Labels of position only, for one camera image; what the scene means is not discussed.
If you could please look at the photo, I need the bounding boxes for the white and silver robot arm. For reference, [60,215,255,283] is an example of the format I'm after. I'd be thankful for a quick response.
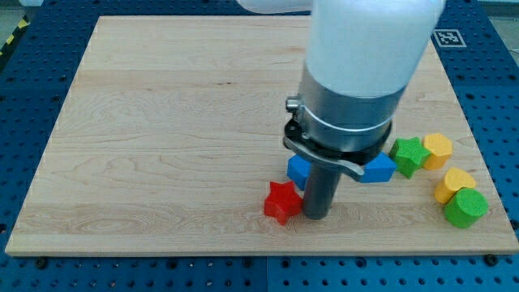
[238,0,445,180]

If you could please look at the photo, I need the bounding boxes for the blue cube block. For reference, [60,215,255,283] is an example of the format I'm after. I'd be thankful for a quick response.
[286,155,311,191]

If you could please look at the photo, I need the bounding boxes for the red star block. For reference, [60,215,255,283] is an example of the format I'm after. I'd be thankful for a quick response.
[264,181,303,225]

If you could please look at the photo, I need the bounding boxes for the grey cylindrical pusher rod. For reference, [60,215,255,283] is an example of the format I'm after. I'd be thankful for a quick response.
[302,164,341,220]

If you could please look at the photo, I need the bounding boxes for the light wooden board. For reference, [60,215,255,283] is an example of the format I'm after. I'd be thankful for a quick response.
[6,16,518,257]

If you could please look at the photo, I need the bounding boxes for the blue pentagon block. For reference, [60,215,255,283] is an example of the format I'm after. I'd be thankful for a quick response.
[360,152,397,183]

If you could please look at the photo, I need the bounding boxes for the green star block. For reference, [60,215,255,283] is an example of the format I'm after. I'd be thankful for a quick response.
[389,137,431,178]

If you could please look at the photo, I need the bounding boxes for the yellow hexagon block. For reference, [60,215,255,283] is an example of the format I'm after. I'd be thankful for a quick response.
[422,133,453,170]

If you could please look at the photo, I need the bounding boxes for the yellow heart block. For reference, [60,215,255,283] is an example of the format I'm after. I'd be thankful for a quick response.
[434,167,477,204]

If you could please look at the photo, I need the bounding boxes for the green cylinder block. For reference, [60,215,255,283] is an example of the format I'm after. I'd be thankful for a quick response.
[444,188,489,229]

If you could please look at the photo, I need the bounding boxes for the white fiducial marker tag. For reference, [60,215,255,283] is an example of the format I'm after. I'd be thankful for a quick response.
[433,29,466,48]

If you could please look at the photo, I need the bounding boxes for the yellow black hazard tape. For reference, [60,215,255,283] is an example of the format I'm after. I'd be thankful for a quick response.
[1,15,31,58]

